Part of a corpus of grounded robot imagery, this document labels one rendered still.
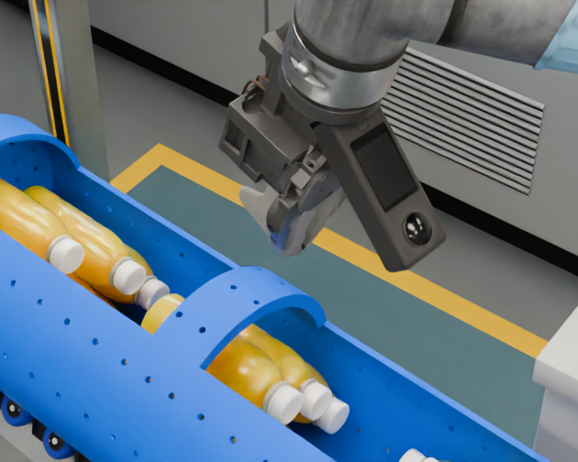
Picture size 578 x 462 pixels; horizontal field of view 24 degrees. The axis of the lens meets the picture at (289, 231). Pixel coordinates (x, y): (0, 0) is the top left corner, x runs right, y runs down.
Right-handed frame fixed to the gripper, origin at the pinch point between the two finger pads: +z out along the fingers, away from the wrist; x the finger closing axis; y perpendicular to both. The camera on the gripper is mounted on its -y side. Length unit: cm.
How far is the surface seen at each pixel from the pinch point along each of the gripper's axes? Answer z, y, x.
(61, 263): 47, 30, -5
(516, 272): 166, 13, -136
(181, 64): 186, 115, -128
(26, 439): 68, 22, 5
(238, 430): 31.4, -1.4, 0.4
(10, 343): 45, 25, 6
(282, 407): 36.4, -1.4, -6.9
